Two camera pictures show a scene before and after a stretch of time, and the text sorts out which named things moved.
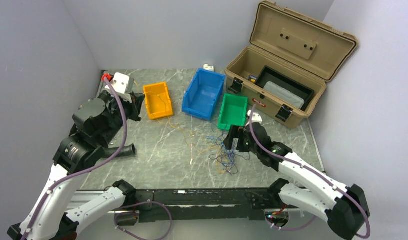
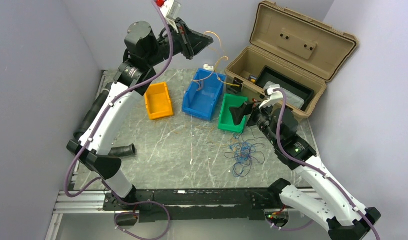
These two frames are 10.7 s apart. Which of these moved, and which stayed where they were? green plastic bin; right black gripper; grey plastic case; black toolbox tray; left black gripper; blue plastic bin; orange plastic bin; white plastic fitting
Moved: left black gripper; right black gripper
Stayed: white plastic fitting; green plastic bin; black toolbox tray; grey plastic case; blue plastic bin; orange plastic bin
